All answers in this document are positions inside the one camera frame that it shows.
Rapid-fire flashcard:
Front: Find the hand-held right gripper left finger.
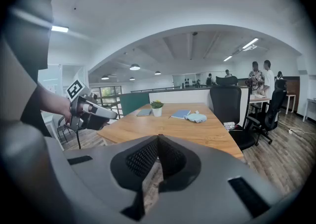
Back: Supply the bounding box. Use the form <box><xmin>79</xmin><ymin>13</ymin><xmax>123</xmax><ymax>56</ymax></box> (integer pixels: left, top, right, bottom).
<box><xmin>63</xmin><ymin>135</ymin><xmax>158</xmax><ymax>224</ymax></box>

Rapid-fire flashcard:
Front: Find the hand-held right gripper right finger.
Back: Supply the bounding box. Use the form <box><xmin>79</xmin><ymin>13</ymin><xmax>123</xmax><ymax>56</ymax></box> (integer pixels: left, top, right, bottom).
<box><xmin>145</xmin><ymin>134</ymin><xmax>282</xmax><ymax>224</ymax></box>

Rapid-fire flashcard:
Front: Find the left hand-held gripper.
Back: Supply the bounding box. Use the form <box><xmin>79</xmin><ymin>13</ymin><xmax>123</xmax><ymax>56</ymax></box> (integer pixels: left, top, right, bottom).
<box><xmin>66</xmin><ymin>79</ymin><xmax>118</xmax><ymax>131</ymax></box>

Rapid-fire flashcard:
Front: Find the mint green pouch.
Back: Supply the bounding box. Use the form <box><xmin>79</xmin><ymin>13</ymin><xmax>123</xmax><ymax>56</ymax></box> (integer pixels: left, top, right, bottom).
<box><xmin>184</xmin><ymin>111</ymin><xmax>207</xmax><ymax>124</ymax></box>

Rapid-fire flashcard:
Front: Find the person's left forearm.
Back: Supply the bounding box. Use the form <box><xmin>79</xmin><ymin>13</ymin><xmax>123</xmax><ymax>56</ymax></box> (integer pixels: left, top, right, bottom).
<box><xmin>32</xmin><ymin>84</ymin><xmax>72</xmax><ymax>122</ymax></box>

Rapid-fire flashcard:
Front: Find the person's left hand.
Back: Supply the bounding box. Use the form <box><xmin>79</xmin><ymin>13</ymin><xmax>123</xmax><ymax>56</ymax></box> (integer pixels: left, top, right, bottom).
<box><xmin>58</xmin><ymin>96</ymin><xmax>73</xmax><ymax>123</ymax></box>

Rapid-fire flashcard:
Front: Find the black metal railing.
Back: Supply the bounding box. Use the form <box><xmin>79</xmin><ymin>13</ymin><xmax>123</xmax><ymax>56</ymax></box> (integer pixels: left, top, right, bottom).
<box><xmin>96</xmin><ymin>94</ymin><xmax>124</xmax><ymax>120</ymax></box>

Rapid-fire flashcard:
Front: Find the black framed window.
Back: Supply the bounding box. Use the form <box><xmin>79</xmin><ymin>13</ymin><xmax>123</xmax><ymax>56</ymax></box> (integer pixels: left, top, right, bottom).
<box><xmin>99</xmin><ymin>86</ymin><xmax>123</xmax><ymax>103</ymax></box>

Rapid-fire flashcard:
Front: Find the black metal chair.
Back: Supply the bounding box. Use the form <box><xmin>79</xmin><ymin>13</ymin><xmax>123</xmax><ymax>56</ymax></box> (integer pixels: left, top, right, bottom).
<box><xmin>57</xmin><ymin>115</ymin><xmax>82</xmax><ymax>149</ymax></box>

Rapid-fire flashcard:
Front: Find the green partition panel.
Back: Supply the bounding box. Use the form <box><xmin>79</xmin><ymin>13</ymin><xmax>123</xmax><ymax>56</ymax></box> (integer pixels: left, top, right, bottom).
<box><xmin>119</xmin><ymin>92</ymin><xmax>151</xmax><ymax>117</ymax></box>

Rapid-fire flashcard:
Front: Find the potted sunflower plant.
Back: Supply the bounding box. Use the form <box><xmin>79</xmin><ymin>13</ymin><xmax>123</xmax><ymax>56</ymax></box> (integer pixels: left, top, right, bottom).
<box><xmin>150</xmin><ymin>99</ymin><xmax>164</xmax><ymax>117</ymax></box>

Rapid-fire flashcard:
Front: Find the blue notebook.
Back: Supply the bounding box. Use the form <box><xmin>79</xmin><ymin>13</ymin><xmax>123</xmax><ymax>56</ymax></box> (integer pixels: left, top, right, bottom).
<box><xmin>170</xmin><ymin>109</ymin><xmax>192</xmax><ymax>120</ymax></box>

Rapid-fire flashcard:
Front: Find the black office chair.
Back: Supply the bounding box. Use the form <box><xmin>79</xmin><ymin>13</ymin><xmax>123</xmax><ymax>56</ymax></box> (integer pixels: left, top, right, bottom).
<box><xmin>246</xmin><ymin>79</ymin><xmax>288</xmax><ymax>146</ymax></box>
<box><xmin>209</xmin><ymin>76</ymin><xmax>257</xmax><ymax>151</ymax></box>

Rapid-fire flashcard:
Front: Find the person's black clothing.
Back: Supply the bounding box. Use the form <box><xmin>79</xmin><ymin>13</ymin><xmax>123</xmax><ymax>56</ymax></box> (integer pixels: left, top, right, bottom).
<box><xmin>4</xmin><ymin>0</ymin><xmax>54</xmax><ymax>137</ymax></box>

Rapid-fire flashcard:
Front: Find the white ceiling light panel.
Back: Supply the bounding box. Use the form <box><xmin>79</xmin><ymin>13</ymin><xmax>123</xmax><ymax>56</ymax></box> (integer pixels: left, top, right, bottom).
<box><xmin>51</xmin><ymin>25</ymin><xmax>69</xmax><ymax>33</ymax></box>

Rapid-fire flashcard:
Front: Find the brown wooden panel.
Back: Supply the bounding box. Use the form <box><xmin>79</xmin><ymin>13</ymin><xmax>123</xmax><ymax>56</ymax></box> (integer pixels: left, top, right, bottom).
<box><xmin>281</xmin><ymin>76</ymin><xmax>301</xmax><ymax>112</ymax></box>

